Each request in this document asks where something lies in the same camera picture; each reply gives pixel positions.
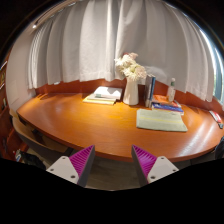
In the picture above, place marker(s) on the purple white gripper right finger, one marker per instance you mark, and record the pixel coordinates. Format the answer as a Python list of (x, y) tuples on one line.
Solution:
[(150, 168)]

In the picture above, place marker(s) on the upright blue grey books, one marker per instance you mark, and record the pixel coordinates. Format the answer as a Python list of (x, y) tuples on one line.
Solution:
[(149, 89)]

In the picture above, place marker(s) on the white curtain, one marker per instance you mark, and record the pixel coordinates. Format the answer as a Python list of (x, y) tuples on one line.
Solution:
[(82, 42)]

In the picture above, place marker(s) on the yellow-green flat book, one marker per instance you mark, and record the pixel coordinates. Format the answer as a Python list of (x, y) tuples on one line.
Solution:
[(99, 100)]

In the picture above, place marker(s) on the red white small object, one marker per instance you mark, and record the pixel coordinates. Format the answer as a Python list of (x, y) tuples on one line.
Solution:
[(217, 118)]

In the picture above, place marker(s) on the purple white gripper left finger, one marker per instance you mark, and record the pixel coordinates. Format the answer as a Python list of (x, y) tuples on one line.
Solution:
[(75, 168)]

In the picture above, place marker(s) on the chair under table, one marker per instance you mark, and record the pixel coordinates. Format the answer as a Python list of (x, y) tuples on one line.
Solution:
[(47, 148)]

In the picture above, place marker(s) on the light green folded towel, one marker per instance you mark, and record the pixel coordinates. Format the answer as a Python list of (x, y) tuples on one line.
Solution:
[(160, 121)]

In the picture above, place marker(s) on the white ceramic vase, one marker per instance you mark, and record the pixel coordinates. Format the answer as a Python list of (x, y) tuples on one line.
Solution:
[(131, 96)]

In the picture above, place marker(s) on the blue book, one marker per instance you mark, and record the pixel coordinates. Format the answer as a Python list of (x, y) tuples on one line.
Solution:
[(167, 108)]

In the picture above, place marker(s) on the orange book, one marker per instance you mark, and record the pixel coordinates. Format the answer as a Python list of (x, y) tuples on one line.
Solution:
[(163, 100)]

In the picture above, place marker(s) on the white plastic bottle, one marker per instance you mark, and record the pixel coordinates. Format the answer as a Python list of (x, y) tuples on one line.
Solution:
[(171, 91)]

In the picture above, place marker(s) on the white book on stack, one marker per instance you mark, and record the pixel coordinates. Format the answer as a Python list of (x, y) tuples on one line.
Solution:
[(108, 92)]

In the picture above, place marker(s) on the white flower bouquet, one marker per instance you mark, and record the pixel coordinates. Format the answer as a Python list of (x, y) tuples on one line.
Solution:
[(127, 67)]

